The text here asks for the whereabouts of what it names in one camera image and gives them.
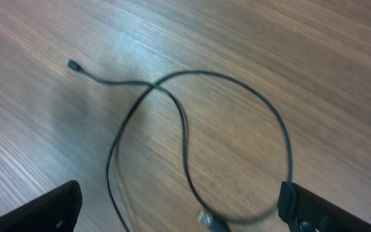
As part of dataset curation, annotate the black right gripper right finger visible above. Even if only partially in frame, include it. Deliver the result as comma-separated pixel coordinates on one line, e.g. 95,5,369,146
278,182,371,232

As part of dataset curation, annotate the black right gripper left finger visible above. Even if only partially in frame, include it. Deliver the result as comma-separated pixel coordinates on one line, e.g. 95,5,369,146
0,180,82,232

